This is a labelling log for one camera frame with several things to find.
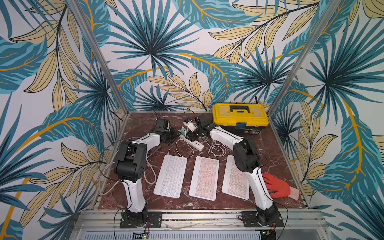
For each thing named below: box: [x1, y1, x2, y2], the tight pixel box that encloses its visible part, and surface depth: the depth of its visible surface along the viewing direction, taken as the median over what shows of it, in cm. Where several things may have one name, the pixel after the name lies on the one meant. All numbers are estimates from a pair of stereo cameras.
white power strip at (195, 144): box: [178, 134, 204, 151], surface depth 101 cm
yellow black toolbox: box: [211, 103, 270, 136], surface depth 98 cm
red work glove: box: [262, 172, 300, 201], surface depth 84 cm
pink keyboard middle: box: [189, 156, 220, 201], surface depth 88 cm
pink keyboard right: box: [222, 154, 250, 200], surface depth 86 cm
